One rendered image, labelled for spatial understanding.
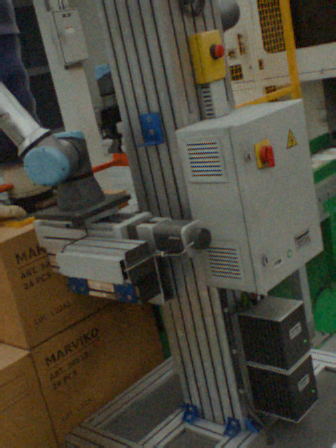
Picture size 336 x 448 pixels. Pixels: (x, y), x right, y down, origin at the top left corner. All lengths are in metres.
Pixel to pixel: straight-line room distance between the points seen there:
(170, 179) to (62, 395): 0.96
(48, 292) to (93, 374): 0.40
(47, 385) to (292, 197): 1.12
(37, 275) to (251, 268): 0.84
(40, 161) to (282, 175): 0.67
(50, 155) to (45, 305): 0.70
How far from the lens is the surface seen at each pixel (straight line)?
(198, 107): 1.79
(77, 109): 3.77
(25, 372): 2.24
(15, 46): 2.34
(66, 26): 3.74
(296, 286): 2.90
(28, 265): 2.17
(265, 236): 1.67
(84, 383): 2.42
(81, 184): 1.88
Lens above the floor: 1.44
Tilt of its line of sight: 16 degrees down
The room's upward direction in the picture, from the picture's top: 12 degrees counter-clockwise
